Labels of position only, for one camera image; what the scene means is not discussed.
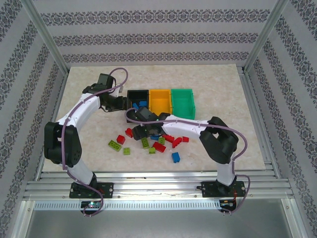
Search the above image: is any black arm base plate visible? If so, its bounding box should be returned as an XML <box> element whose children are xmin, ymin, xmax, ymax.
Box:
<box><xmin>69</xmin><ymin>182</ymin><xmax>114</xmax><ymax>199</ymax></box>
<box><xmin>202</xmin><ymin>180</ymin><xmax>246</xmax><ymax>198</ymax></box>

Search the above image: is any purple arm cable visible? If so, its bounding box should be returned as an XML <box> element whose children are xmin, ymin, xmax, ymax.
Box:
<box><xmin>125</xmin><ymin>108</ymin><xmax>251</xmax><ymax>217</ymax></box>
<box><xmin>60</xmin><ymin>67</ymin><xmax>129</xmax><ymax>218</ymax></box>

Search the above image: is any yellow plastic bin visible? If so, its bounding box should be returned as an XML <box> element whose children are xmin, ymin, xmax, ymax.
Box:
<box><xmin>148</xmin><ymin>89</ymin><xmax>173</xmax><ymax>117</ymax></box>

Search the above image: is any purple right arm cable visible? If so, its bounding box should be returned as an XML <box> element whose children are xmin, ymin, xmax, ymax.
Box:
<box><xmin>125</xmin><ymin>108</ymin><xmax>251</xmax><ymax>217</ymax></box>

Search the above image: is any wide aluminium mounting rail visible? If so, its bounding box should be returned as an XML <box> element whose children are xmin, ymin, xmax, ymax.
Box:
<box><xmin>23</xmin><ymin>170</ymin><xmax>297</xmax><ymax>199</ymax></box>

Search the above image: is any aluminium table rail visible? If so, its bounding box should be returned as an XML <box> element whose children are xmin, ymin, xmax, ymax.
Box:
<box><xmin>34</xmin><ymin>71</ymin><xmax>69</xmax><ymax>180</ymax></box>
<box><xmin>237</xmin><ymin>65</ymin><xmax>282</xmax><ymax>179</ymax></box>

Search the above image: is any slotted grey cable duct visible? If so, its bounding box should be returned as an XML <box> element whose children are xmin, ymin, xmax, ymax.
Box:
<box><xmin>33</xmin><ymin>199</ymin><xmax>222</xmax><ymax>211</ymax></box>

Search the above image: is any aluminium frame post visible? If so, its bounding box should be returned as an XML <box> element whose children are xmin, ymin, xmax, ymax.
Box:
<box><xmin>21</xmin><ymin>0</ymin><xmax>70</xmax><ymax>74</ymax></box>
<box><xmin>242</xmin><ymin>0</ymin><xmax>290</xmax><ymax>73</ymax></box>

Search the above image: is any long lime lego brick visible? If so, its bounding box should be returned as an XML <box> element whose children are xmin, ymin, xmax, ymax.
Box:
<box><xmin>107</xmin><ymin>140</ymin><xmax>122</xmax><ymax>151</ymax></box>

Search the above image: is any black plastic bin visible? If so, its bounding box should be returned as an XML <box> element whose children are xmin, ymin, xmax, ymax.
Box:
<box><xmin>125</xmin><ymin>89</ymin><xmax>151</xmax><ymax>124</ymax></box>

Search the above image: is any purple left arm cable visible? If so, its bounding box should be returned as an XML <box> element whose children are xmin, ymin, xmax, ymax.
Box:
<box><xmin>60</xmin><ymin>67</ymin><xmax>129</xmax><ymax>218</ymax></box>

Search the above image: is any green plastic bin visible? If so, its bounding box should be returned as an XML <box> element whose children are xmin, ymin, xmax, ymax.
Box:
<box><xmin>170</xmin><ymin>88</ymin><xmax>197</xmax><ymax>120</ymax></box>

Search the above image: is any small circuit board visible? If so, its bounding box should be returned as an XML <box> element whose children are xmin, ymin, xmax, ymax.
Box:
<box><xmin>81</xmin><ymin>201</ymin><xmax>103</xmax><ymax>209</ymax></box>
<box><xmin>219</xmin><ymin>199</ymin><xmax>236</xmax><ymax>208</ymax></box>

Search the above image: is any grey metal panel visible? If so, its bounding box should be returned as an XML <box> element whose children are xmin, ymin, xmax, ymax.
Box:
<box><xmin>23</xmin><ymin>209</ymin><xmax>299</xmax><ymax>238</ymax></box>

